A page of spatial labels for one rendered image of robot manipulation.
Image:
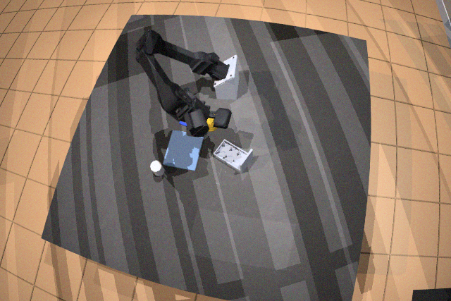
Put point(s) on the yellow plate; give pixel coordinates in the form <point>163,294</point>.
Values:
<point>210,122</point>

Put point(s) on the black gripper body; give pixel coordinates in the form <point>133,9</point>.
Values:
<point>221,116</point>

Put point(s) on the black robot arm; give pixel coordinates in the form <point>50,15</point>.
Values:
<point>170,96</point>

